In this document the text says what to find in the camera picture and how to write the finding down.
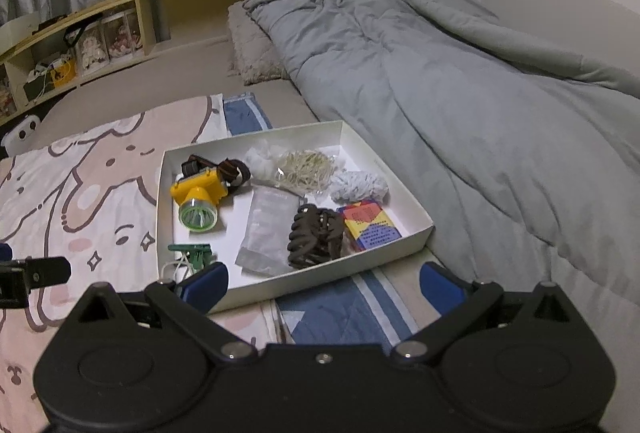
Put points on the green clip with cord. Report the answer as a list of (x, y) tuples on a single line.
[(193, 258)]

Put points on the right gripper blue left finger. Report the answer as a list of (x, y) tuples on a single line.
[(198, 293)]

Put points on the bag of rubber bands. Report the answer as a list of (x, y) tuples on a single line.
[(304, 171)]

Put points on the colourful playing card box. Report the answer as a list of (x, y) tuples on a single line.
[(367, 225)]

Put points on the cartoon bear printed blanket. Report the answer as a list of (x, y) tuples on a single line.
[(91, 197)]

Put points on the white shallow cardboard box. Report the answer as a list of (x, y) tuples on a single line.
[(333, 138)]

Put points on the beige fluffy pillow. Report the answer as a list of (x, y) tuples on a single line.
[(254, 57)]

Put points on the wooden headboard shelf unit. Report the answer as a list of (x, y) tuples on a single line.
[(161, 26)]

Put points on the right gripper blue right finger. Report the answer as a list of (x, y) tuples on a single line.
[(441, 288)]

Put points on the doll in clear case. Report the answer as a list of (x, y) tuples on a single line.
[(91, 51), (122, 35)]

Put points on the yellow headlamp with brown strap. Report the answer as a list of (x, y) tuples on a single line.
[(201, 188)]

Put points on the grey foil sachet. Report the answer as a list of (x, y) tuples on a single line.
[(264, 248)]

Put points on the white tissue bag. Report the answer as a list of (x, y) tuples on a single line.
[(261, 159)]

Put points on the dark brown hair claw clip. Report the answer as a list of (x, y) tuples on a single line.
[(316, 237)]

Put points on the yellow bucket on shelf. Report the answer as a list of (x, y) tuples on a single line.
[(62, 71)]

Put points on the grey quilted duvet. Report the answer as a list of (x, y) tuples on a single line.
[(526, 155)]

